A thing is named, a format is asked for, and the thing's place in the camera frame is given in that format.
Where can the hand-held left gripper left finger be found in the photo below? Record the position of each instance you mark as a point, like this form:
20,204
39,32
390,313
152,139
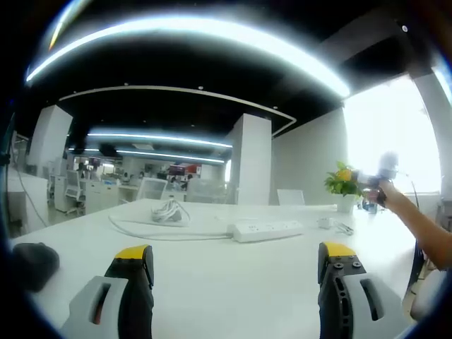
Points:
106,303

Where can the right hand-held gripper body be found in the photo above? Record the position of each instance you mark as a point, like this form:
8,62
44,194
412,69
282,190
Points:
386,166

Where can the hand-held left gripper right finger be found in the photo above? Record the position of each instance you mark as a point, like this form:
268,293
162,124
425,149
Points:
353,303

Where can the white charger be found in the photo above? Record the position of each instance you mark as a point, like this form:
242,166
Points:
325,223

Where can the white power strip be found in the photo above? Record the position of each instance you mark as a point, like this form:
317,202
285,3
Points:
268,229

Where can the white desk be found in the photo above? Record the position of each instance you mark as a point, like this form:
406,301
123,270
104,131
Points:
226,272

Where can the person's right hand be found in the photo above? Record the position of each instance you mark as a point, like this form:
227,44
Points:
372,193

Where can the green potted plant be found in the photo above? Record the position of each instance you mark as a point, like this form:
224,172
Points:
344,183

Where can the white plant pot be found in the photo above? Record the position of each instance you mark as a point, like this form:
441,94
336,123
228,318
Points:
345,204

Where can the white mesh chair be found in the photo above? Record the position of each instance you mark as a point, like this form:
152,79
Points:
206,192
152,189
290,197

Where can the dark bag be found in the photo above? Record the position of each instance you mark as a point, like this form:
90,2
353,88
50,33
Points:
419,261

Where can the black rounded object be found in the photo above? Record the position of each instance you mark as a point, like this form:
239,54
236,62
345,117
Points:
35,265

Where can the white square pillar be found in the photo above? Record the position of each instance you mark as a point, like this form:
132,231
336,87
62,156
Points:
49,137
252,159

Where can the white office swivel chair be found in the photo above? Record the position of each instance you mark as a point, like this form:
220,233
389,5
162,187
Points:
74,187

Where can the linear ceiling light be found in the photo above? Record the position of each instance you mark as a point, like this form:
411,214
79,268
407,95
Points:
159,138
169,156

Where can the white ceiling trim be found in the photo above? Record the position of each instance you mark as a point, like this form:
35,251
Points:
176,91

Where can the long curved ceiling light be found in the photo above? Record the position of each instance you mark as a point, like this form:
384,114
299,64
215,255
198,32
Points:
197,31

